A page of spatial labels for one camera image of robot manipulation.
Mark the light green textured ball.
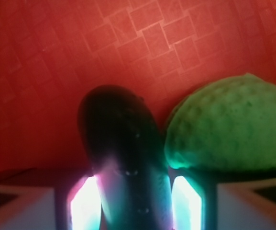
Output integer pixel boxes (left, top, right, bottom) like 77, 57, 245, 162
164, 73, 276, 173

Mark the orange plastic tray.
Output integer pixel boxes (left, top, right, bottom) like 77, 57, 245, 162
0, 0, 276, 171

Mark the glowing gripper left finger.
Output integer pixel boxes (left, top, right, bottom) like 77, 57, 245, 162
0, 169, 101, 230

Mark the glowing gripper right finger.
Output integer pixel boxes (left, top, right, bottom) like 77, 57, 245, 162
169, 169, 276, 230

